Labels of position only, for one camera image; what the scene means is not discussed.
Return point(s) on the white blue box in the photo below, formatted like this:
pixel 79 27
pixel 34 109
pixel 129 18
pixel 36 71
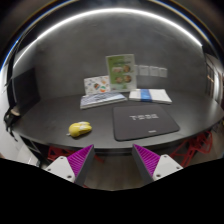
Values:
pixel 150 95

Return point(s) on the black bag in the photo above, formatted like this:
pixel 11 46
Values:
pixel 11 116

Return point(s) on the white wall socket panel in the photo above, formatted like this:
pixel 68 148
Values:
pixel 153 71

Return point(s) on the small standing picture card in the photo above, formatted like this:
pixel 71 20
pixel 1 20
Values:
pixel 95 85

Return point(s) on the yellow computer mouse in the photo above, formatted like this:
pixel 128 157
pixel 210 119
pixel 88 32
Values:
pixel 79 128

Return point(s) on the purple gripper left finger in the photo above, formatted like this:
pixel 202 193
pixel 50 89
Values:
pixel 73 168

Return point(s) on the tall standing menu card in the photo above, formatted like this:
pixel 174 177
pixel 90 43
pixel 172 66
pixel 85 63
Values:
pixel 122 73

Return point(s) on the red table frame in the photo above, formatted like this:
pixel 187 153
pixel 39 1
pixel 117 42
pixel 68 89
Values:
pixel 201 143

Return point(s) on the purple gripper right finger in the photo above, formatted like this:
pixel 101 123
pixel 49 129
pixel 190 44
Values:
pixel 152 166

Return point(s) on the black monitor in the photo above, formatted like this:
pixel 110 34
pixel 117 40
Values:
pixel 25 91

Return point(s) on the black mouse pad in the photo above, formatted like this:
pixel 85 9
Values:
pixel 137 122

